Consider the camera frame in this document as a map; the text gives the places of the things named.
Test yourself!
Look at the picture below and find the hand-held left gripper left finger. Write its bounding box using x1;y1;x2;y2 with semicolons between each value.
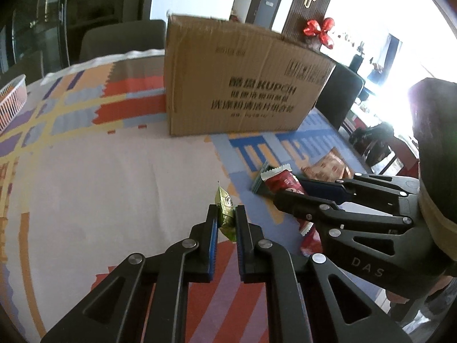
40;204;219;343

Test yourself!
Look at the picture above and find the brown cardboard box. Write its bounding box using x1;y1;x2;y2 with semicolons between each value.
163;13;337;137

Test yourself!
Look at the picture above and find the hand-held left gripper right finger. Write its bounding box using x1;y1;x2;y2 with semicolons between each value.
234;204;408;343

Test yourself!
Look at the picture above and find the dark wood slat panel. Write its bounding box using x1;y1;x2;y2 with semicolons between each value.
282;0;340;43

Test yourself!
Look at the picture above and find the dark green snack packet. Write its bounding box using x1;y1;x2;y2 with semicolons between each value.
251;162;274;196

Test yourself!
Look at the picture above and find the red biscuit packet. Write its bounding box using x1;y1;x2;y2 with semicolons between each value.
260;166;324;256

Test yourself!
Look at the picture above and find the green candy packet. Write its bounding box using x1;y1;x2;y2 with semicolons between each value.
213;186;237;242

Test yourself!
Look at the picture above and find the white basket with oranges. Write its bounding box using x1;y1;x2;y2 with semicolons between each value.
0;74;28;131

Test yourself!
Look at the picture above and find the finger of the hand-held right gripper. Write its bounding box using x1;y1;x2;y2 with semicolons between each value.
296;172;421;204
273;190;448;297

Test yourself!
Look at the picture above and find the tan snack packet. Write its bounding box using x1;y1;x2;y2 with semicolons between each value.
302;149;355;184

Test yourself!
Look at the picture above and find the red foil balloon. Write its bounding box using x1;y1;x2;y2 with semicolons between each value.
303;17;335;50

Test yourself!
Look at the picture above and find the dark wooden chair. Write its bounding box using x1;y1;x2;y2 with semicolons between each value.
348;121;420;177

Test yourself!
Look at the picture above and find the colourful printed table mat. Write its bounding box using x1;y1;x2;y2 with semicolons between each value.
0;57;372;329

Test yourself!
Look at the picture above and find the person's right forearm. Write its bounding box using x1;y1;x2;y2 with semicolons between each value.
407;78;457;277

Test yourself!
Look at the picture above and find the black framed glass sliding door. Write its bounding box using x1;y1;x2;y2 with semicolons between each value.
0;0;158;75

